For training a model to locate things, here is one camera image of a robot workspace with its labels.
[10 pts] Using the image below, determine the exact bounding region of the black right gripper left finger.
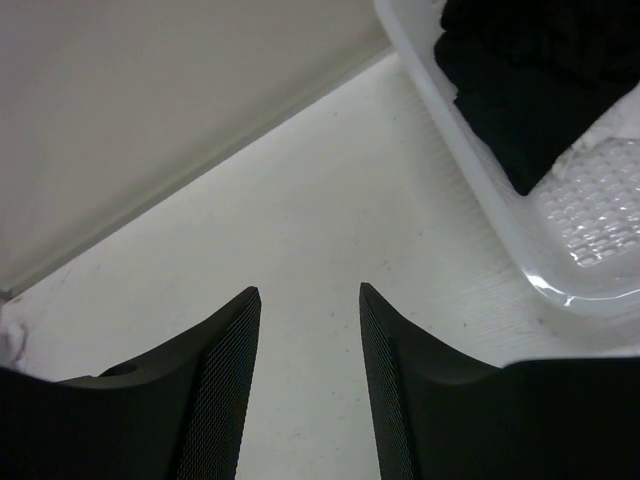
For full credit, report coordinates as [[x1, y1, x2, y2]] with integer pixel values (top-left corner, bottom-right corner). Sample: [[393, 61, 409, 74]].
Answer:
[[55, 287, 261, 479]]

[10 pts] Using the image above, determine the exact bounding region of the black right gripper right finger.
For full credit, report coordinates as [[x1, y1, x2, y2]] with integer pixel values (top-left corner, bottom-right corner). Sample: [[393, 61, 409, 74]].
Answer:
[[359, 283, 509, 479]]

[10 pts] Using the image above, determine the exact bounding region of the black tank top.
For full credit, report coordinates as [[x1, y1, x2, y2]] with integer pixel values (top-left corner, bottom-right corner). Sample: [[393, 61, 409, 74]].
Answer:
[[434, 1, 639, 196]]

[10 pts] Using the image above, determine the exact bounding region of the white plastic basket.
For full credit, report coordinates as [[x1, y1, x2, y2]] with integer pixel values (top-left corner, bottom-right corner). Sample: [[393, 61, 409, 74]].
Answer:
[[375, 1, 639, 318]]

